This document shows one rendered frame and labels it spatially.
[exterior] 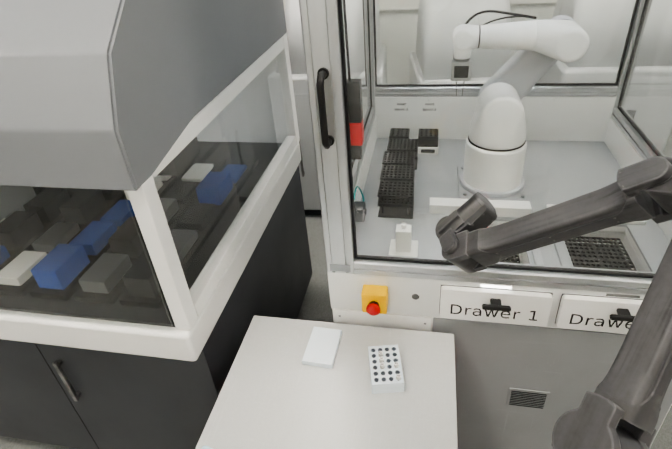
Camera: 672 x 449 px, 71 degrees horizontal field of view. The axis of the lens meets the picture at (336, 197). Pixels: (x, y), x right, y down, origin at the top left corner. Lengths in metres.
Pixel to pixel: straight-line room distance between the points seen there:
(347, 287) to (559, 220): 0.72
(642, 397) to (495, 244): 0.35
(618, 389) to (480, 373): 0.95
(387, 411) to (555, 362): 0.56
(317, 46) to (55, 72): 0.53
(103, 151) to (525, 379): 1.34
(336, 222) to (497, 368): 0.70
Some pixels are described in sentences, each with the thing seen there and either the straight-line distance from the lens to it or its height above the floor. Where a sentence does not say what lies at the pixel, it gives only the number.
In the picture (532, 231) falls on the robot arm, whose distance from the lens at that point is 0.89.
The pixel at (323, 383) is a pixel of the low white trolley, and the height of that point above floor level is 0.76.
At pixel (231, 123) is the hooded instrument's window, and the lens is 1.56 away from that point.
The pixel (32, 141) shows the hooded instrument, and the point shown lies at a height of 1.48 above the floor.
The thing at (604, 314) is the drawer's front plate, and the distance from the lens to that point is 1.46.
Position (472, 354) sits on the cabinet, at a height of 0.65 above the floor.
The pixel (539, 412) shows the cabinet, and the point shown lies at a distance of 1.80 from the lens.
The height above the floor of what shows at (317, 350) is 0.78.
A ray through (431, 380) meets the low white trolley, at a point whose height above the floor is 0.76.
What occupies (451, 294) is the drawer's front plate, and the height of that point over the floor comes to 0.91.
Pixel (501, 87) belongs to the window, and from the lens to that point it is 1.09.
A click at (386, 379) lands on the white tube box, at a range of 1.31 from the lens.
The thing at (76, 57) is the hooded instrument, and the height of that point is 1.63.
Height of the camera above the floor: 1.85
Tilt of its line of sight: 32 degrees down
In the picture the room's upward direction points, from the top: 5 degrees counter-clockwise
